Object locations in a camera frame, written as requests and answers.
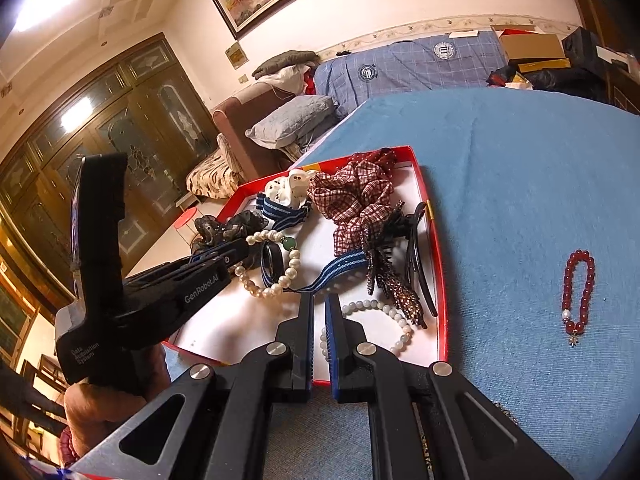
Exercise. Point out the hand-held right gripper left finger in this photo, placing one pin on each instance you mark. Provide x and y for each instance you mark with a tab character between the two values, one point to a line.
310	340

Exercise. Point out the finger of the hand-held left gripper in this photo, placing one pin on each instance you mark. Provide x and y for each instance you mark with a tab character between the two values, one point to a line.
210	262

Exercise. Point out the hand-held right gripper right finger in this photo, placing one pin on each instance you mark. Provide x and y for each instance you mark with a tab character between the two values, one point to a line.
331	345

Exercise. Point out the dark grey scrunchie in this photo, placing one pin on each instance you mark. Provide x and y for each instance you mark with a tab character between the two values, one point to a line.
225	227

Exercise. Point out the red box with white inside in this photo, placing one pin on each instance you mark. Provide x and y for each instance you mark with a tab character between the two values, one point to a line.
225	325

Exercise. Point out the blue striped headband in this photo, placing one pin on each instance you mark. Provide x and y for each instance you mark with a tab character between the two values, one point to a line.
340	265

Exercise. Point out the white scrunchie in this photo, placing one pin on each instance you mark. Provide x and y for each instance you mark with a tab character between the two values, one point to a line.
285	190

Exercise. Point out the person's left hand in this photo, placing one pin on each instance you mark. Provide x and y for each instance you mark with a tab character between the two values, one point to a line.
95	410

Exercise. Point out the red stool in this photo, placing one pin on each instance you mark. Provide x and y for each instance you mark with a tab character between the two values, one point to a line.
190	216

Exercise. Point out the brown rhinestone hair clip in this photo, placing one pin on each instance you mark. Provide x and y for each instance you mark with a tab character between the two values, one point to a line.
400	297

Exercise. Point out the beige patterned blanket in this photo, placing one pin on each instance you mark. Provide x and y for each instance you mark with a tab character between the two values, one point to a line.
212	177

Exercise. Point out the brown sofa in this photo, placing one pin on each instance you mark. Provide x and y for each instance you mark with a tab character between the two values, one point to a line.
235	120

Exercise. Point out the red plaid scrunchie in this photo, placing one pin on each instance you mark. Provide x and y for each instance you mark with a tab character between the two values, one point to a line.
350	195

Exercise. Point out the black hair claw clip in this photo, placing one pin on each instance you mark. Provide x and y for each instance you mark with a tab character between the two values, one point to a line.
417	217

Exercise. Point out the grey pillow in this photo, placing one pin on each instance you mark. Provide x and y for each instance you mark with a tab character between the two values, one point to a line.
290	120

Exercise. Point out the dark wooden wardrobe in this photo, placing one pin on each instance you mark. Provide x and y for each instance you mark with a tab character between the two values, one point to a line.
150	110

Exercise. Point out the red white blue striped cloth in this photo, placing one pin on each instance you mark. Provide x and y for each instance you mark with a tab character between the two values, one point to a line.
60	472

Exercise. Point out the pile of clothes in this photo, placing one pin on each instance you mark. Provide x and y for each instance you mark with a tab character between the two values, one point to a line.
282	65

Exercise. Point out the blue cloth cover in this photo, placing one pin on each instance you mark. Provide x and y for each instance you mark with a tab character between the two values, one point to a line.
525	160

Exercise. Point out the blue striped quilt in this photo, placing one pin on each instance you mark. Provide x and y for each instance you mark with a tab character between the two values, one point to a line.
415	75

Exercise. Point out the red and white bags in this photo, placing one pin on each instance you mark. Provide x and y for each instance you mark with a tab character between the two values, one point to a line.
505	79

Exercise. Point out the gold flat box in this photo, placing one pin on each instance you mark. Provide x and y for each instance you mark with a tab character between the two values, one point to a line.
542	65

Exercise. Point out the brown cardboard box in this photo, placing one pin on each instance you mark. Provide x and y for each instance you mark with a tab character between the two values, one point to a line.
530	47

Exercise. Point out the black bag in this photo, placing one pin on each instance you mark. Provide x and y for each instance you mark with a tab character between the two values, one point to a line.
575	75

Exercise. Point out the small wall picture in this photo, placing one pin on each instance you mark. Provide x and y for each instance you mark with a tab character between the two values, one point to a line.
236	56

